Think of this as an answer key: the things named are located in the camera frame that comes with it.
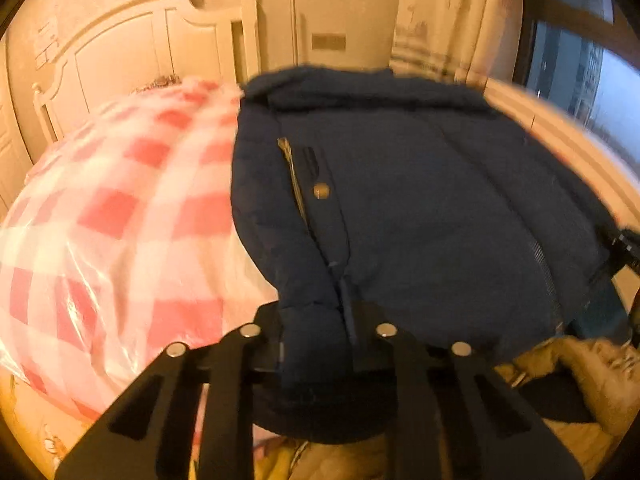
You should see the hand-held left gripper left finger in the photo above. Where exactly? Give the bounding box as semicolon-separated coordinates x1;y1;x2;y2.
54;304;287;480

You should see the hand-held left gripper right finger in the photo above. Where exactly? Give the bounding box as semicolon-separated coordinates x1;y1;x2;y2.
350;304;586;480

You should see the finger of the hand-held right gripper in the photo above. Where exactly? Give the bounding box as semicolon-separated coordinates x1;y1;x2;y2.
587;229;640;291

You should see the navy blue quilted jacket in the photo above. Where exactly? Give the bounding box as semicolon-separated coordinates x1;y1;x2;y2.
230;64;632;447

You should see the white window sill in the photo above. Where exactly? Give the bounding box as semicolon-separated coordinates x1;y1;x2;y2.
480;77;640;226

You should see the beige patterned quilt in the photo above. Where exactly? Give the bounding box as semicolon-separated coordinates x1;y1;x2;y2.
290;334;640;480

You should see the pink checked quilt in plastic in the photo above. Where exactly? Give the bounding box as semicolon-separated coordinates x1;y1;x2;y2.
0;79;282;423

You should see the dark framed window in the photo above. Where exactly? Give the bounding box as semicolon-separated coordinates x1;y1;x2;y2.
515;0;640;163

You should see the yellow floral bed sheet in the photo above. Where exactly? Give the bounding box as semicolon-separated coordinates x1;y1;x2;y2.
0;370;301;480

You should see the sailboat print curtain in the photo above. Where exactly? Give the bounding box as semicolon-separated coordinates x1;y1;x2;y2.
389;0;532;97

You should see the patterned round cushion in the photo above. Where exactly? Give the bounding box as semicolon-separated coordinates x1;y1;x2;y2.
131;74;182;95

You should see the white wardrobe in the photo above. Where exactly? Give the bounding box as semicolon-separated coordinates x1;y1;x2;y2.
0;95;28;216

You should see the white wooden headboard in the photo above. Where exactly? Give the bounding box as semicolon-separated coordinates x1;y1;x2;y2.
30;0;266;147

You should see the gold wall socket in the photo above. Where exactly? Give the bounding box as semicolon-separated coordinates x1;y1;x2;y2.
310;33;347;51

